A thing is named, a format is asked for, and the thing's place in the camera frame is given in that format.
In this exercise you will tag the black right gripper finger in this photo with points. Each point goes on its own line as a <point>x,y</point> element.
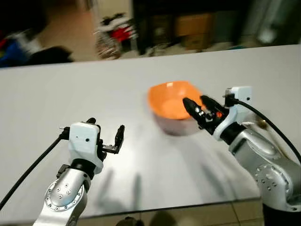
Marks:
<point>209,102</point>
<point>191,108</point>

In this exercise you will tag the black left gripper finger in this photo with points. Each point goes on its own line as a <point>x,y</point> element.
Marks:
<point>91,121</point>
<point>120,137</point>

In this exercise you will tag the orange plastic bowl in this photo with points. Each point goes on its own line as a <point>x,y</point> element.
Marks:
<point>167,101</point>

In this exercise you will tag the golden metal spoon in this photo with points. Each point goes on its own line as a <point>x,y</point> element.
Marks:
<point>262,124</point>

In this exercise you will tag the black bag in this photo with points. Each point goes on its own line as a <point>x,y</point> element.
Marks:
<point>51,55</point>

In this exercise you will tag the brown cardboard box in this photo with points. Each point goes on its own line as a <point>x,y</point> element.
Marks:
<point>195,26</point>

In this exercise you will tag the basket with red clothes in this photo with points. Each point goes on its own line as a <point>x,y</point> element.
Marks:
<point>115,37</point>

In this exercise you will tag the black shelf unit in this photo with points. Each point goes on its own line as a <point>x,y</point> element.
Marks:
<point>155,23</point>

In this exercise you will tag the blue bag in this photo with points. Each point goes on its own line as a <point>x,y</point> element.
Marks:
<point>14,49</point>

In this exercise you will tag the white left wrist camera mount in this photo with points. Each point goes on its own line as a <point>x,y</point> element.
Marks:
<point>83,141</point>

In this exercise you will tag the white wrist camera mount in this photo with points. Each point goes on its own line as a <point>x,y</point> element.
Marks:
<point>83,141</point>
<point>237,106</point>

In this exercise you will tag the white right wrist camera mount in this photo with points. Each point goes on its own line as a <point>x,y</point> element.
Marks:
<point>237,106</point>

